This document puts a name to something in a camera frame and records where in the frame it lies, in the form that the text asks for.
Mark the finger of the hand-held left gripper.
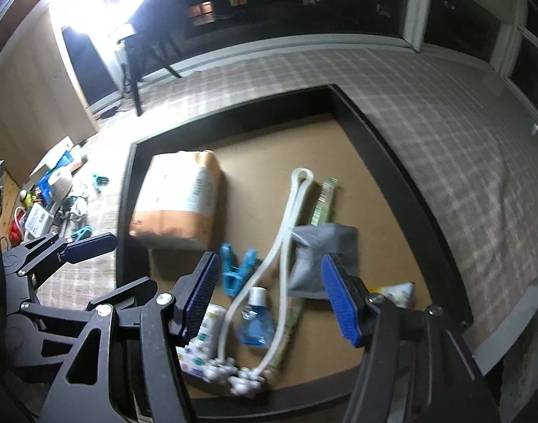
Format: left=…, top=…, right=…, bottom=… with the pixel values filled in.
left=2, top=233, right=119, bottom=276
left=22, top=277, right=158, bottom=318

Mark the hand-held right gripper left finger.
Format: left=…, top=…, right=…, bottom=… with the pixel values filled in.
left=40, top=251, right=221, bottom=423

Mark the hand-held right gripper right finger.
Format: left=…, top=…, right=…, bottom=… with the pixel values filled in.
left=321, top=253, right=501, bottom=423

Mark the patterned wet wipes pack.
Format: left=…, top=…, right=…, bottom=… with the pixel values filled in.
left=176, top=302, right=228, bottom=380

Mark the grey foil packet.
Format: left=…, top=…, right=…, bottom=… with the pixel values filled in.
left=289, top=224, right=359, bottom=299

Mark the small clear blue bottle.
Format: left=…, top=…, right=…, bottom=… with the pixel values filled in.
left=236, top=286, right=277, bottom=347

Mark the orange white tissue pack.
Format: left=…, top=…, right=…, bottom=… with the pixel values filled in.
left=129, top=150, right=226, bottom=252

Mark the green patterned tube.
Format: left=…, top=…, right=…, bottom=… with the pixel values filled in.
left=308, top=177, right=340, bottom=226

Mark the white flexible holder arm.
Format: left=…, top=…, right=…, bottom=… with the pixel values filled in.
left=203, top=167, right=314, bottom=399

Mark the black storage box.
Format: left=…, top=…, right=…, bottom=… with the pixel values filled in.
left=117, top=84, right=475, bottom=419

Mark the small snack packet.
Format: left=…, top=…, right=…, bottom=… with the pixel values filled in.
left=368, top=281, right=416, bottom=309

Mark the white round appliance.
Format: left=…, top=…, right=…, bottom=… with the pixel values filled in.
left=49, top=170, right=74, bottom=202

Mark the red plastic bag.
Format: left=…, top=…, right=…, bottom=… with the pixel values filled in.
left=8, top=211, right=25, bottom=247

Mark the blue wipes packet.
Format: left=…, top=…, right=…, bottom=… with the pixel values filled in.
left=40, top=152, right=74, bottom=186

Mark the light wood panel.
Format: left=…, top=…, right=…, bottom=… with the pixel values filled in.
left=0, top=9, right=99, bottom=177

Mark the white usb cable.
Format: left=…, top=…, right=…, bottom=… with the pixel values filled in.
left=68, top=194, right=90, bottom=220

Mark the ring light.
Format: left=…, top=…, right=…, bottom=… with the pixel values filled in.
left=49, top=0, right=156, bottom=38

